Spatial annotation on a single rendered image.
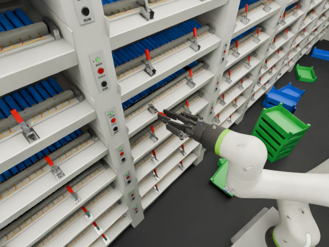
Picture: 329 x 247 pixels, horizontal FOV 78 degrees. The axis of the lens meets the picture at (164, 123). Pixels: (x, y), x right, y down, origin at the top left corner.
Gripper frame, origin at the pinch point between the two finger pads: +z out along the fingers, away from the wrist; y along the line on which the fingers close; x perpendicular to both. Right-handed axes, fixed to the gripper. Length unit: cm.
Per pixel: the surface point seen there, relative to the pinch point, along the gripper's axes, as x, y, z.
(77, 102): 20.2, -28.2, 6.9
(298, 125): -69, 115, -26
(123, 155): -11.5, -20.0, 8.7
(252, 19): 18, 78, 4
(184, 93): -1.5, 20.3, 7.6
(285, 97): -88, 182, 6
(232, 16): 26, 50, 1
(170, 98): -0.5, 11.7, 9.3
